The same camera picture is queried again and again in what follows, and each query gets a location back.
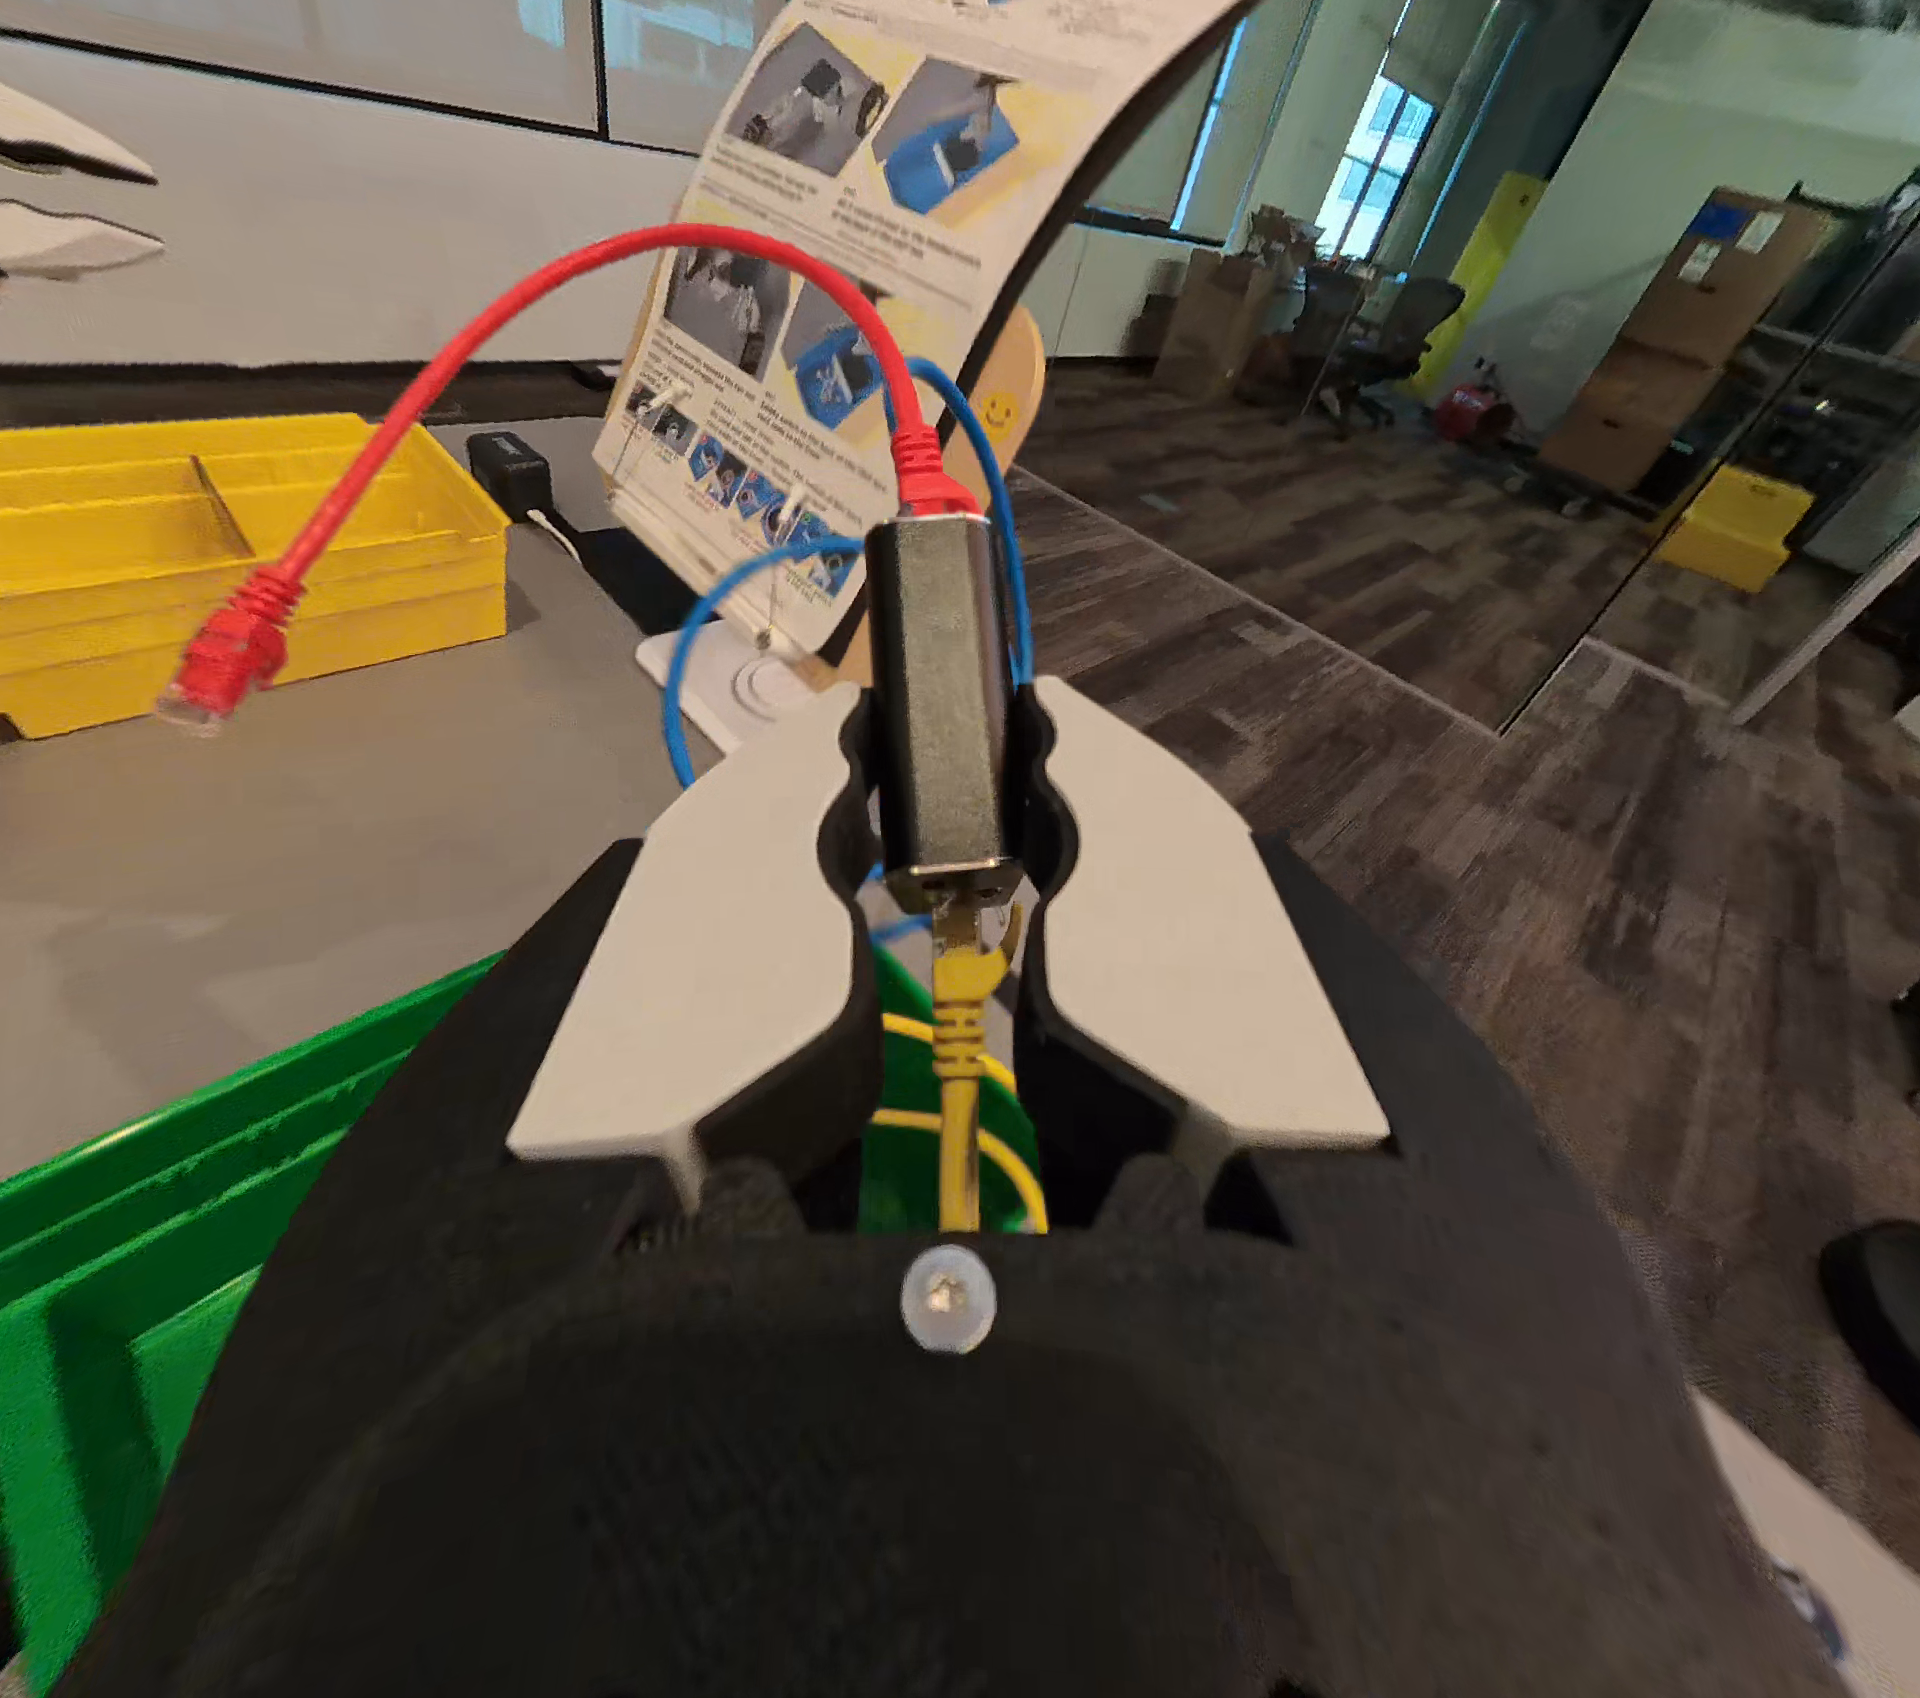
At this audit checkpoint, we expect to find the black power adapter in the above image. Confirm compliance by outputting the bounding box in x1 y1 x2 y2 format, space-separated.
464 430 559 530

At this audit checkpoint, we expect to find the stack of cardboard boxes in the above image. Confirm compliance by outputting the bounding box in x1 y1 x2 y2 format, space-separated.
1542 185 1839 516

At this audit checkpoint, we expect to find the black network switch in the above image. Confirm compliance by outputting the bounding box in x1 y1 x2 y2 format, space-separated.
864 511 1037 911

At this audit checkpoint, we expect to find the black office chair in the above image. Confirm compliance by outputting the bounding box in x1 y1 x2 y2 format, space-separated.
1320 272 1467 440

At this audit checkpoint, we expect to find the blue ethernet cable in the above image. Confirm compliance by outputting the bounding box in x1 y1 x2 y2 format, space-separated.
663 354 1037 965

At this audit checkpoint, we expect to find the black rounded object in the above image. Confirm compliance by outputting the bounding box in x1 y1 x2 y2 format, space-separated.
1818 1218 1920 1392

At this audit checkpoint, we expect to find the instruction sheet on stand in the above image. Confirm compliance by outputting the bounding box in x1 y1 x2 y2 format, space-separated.
591 0 1313 695

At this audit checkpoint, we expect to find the yellow floor bin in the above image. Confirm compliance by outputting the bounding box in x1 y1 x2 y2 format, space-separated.
1650 463 1818 598

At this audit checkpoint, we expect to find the yellow ethernet cable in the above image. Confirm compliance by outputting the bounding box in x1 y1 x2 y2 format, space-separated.
870 893 1052 1235

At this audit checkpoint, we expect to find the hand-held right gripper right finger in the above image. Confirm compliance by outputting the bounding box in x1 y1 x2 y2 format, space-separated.
1015 674 1393 1158

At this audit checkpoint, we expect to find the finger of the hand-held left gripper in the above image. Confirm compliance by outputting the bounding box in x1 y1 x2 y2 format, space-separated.
0 200 167 282
0 82 159 188

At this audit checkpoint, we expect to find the white stand base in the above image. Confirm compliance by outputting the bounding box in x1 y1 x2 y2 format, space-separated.
635 629 842 758

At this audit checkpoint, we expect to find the yellow wall panel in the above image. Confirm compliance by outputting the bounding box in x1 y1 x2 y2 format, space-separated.
1409 169 1550 395

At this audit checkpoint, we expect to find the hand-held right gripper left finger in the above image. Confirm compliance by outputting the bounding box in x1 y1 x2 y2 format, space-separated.
503 681 888 1168

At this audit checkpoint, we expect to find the red ethernet cable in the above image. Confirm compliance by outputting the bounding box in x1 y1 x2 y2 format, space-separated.
154 227 983 740

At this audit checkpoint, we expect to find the green plastic bin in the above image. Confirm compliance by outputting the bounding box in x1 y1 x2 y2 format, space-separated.
0 948 1052 1698

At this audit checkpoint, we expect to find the yellow plastic bin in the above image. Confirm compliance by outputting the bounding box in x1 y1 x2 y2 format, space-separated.
0 411 512 743

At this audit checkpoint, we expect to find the printed instruction sheet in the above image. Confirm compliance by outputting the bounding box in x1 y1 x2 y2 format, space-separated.
591 0 1300 641

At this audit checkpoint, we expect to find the brown cardboard box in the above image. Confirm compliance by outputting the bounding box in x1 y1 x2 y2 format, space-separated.
1152 246 1280 401

